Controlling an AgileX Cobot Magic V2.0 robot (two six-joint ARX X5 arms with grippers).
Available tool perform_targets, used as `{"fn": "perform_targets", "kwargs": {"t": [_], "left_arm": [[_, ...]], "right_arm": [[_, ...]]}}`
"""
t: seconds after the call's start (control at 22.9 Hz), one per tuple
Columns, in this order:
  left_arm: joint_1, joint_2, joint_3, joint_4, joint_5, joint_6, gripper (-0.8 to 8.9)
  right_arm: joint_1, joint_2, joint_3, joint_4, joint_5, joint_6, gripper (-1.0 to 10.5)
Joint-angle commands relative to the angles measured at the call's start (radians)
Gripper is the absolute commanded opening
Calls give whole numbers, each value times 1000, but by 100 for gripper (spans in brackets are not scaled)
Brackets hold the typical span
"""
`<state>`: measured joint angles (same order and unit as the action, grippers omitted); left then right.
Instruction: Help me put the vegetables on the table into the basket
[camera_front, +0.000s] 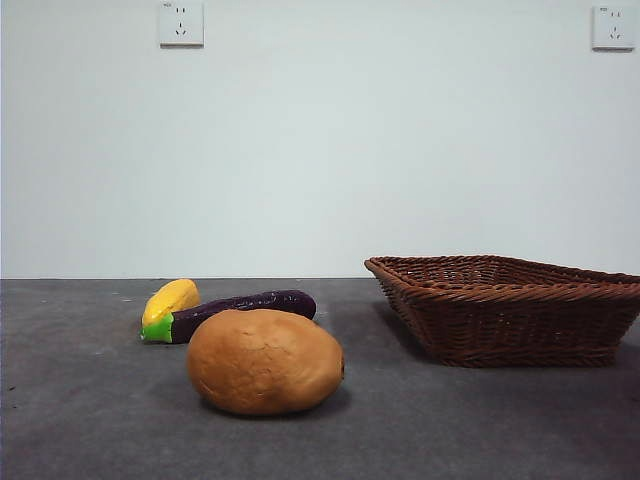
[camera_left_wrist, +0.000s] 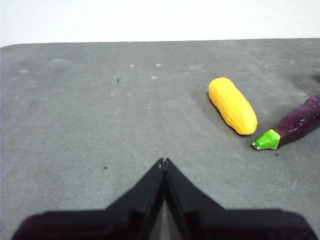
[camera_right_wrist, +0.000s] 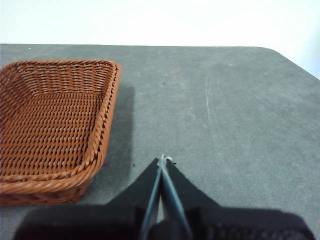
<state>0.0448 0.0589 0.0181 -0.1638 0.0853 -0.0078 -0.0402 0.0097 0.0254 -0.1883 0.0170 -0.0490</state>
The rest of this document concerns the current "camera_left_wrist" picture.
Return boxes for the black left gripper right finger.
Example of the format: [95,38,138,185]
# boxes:
[164,157,319,240]

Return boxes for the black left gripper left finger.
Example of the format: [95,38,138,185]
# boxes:
[11,157,165,240]

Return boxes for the yellow corn cob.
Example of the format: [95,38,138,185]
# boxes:
[208,77,259,136]

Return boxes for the purple eggplant with green stem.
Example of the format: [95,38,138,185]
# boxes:
[251,95,320,151]

